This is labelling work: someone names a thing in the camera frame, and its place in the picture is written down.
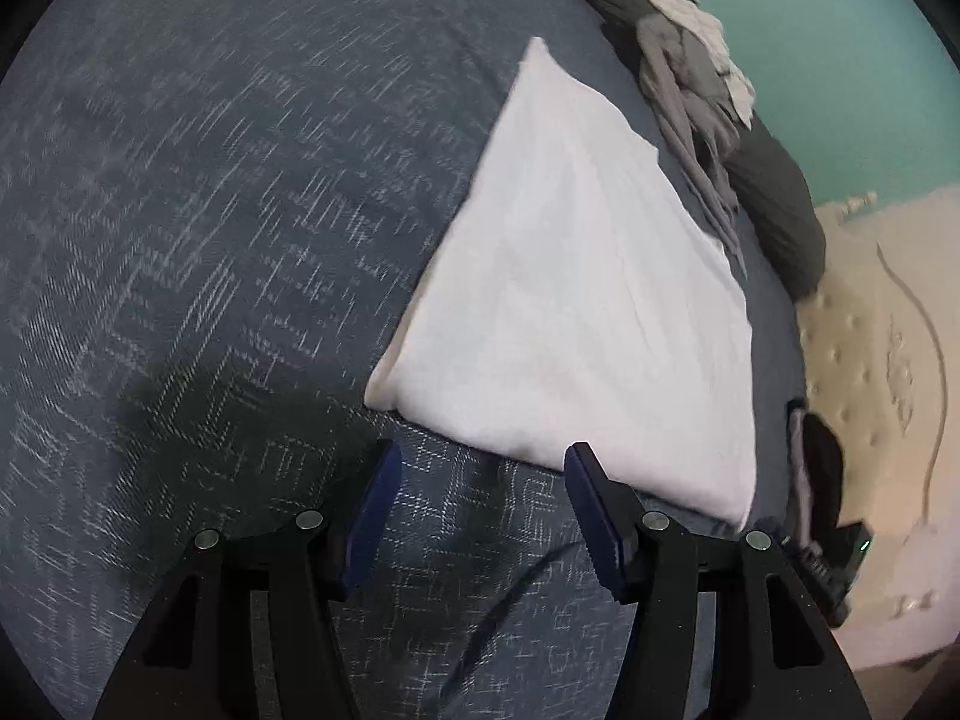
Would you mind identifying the folded black and grey garment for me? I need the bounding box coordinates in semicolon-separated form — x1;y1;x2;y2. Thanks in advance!
786;399;848;541

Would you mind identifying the cream tufted headboard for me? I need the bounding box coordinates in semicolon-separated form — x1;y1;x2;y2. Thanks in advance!
795;187;960;672

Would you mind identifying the white long-sleeve shirt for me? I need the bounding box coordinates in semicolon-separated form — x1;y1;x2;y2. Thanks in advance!
364;36;758;533

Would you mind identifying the dark grey long pillow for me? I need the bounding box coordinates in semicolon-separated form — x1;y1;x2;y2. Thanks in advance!
525;0;827;299

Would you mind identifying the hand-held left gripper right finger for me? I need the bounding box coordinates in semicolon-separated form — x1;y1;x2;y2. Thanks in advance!
564;441;875;720

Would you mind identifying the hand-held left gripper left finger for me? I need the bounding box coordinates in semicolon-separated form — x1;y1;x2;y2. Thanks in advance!
90;439;404;720

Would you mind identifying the white shirt with black trim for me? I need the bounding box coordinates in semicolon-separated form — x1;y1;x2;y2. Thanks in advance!
637;0;755;128

